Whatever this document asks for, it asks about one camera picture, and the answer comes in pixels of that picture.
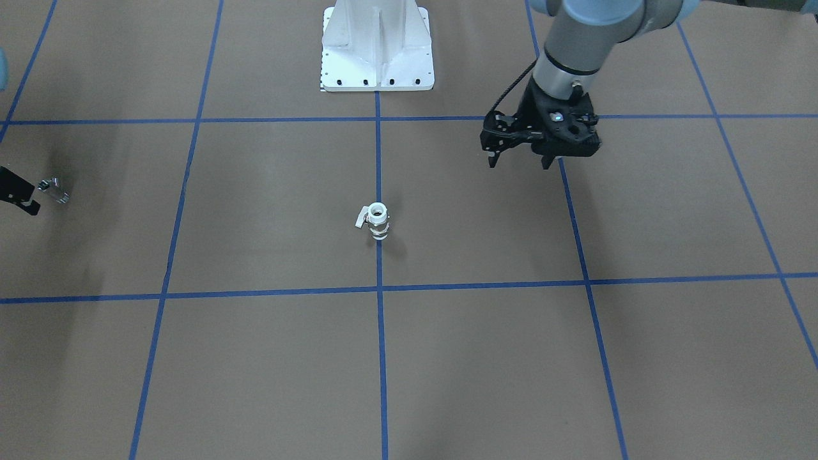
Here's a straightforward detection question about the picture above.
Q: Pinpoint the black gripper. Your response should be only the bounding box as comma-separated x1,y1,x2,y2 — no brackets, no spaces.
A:
480,79,601,170

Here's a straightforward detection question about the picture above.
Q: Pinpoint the chrome metal pipe fitting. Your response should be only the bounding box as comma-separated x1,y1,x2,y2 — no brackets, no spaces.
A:
37,177,70,204

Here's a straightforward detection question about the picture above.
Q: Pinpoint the white PPR valve with handle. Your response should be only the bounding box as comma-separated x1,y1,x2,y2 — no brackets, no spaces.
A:
355,202,390,242

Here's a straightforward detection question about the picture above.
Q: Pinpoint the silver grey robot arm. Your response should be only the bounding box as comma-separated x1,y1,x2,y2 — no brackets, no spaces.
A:
479,1,698,169

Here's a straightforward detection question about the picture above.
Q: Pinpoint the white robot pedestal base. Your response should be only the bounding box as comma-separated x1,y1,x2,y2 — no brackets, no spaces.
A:
320,1,435,93

